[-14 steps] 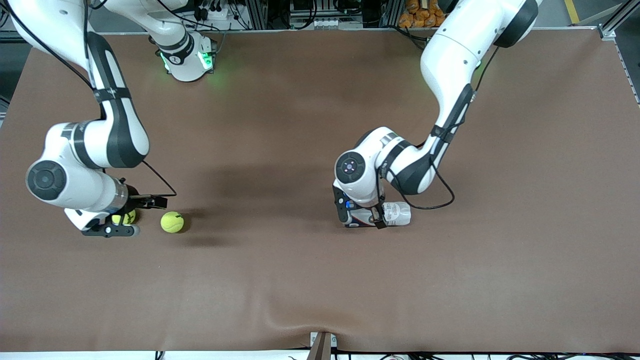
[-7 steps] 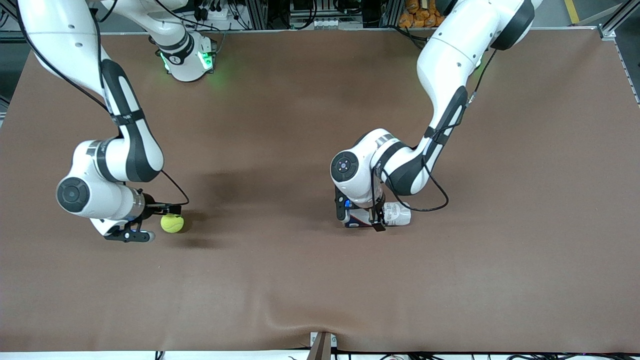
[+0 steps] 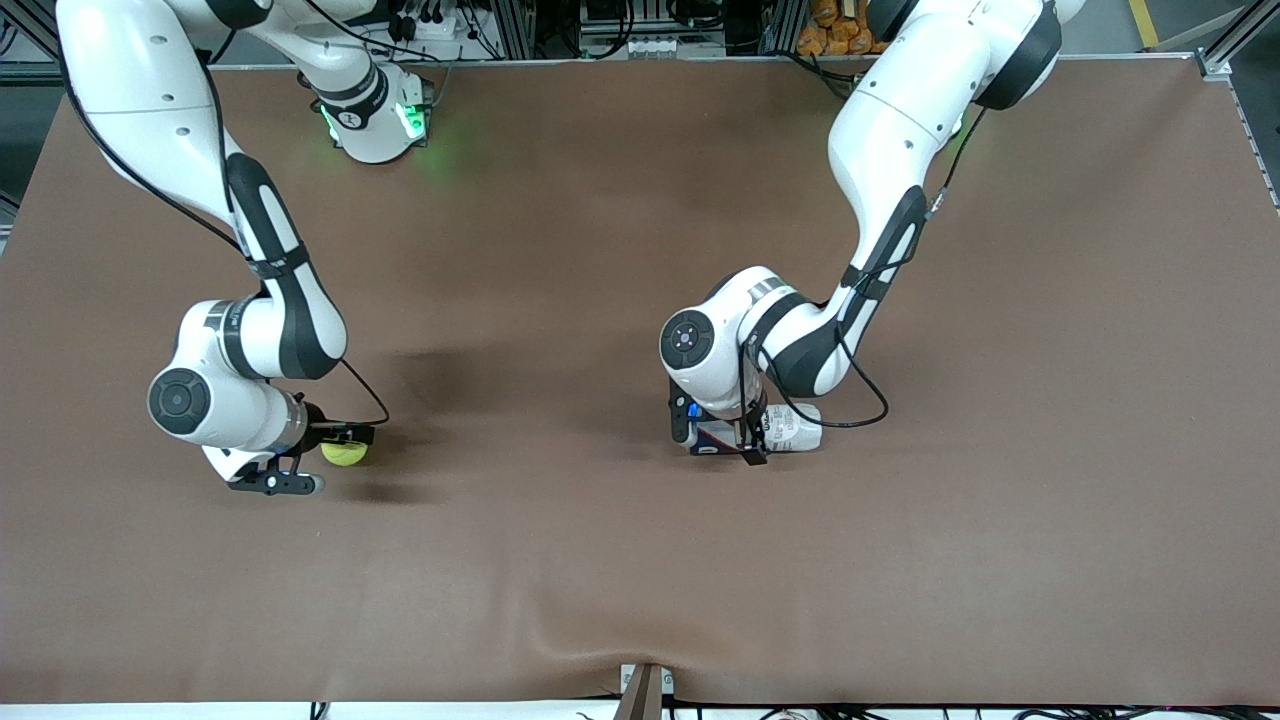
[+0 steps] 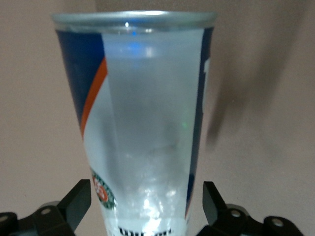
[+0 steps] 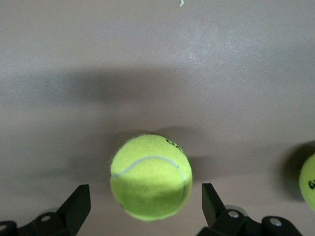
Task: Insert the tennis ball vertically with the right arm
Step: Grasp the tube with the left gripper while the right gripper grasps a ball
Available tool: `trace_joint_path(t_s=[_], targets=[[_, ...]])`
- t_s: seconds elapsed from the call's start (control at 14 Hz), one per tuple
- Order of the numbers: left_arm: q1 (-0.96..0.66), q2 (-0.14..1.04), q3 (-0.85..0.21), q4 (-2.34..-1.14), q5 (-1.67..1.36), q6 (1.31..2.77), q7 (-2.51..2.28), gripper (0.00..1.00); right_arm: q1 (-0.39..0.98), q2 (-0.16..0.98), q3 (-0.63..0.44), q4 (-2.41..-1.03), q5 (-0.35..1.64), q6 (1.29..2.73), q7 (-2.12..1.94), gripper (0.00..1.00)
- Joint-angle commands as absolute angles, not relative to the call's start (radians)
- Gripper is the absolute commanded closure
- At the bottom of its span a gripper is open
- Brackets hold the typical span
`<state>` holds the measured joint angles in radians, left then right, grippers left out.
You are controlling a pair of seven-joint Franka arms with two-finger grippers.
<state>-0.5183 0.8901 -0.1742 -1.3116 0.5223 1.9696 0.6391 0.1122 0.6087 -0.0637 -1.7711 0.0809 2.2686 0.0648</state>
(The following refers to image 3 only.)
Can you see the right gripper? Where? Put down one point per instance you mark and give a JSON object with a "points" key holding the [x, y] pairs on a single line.
{"points": [[322, 428]]}

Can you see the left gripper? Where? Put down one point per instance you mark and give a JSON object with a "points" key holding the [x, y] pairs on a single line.
{"points": [[755, 417]]}

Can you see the yellow tennis ball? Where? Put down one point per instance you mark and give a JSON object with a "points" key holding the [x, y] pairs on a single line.
{"points": [[344, 456]]}

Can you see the tennis ball can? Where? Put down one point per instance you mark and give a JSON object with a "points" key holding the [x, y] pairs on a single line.
{"points": [[795, 430]]}

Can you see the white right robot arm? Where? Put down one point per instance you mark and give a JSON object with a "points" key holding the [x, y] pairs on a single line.
{"points": [[150, 100]]}

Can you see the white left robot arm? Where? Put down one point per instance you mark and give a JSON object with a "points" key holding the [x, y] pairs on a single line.
{"points": [[900, 120]]}

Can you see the brown table mat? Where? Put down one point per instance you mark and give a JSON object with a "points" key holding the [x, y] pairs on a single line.
{"points": [[640, 560]]}

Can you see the brown mounting bar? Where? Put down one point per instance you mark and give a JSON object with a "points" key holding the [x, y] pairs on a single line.
{"points": [[640, 698]]}

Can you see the white power strip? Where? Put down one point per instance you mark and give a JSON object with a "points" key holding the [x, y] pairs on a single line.
{"points": [[430, 28]]}

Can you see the white connector block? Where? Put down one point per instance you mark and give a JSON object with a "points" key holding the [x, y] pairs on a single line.
{"points": [[660, 47]]}

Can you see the orange packets pile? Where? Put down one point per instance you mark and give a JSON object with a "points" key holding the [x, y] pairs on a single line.
{"points": [[835, 28]]}

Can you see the grey bracket plate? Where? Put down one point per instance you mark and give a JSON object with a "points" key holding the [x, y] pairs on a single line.
{"points": [[668, 682]]}

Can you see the aluminium frame strut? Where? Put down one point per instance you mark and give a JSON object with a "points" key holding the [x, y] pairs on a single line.
{"points": [[1230, 45]]}

